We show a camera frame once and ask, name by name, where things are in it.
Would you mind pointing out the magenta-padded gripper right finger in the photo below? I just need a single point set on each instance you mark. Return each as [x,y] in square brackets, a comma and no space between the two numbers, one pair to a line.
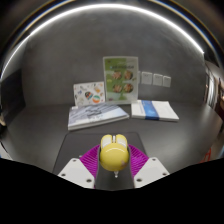
[151,171]

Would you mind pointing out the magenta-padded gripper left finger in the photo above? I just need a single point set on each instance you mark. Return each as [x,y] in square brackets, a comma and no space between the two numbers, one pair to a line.
[75,171]

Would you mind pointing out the yellow computer mouse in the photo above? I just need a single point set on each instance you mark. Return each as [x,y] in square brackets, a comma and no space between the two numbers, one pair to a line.
[114,155]

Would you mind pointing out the grey-blue booklet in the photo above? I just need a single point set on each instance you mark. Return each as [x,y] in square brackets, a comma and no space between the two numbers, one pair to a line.
[95,116]

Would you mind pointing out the white book with blue band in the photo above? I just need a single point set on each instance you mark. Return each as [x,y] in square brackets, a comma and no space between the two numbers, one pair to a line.
[160,111]

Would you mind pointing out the white card with colourful print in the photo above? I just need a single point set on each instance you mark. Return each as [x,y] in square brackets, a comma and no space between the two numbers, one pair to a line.
[88,94]

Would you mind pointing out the green upright brochure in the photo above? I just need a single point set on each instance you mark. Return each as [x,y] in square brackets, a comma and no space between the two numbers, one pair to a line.
[120,80]

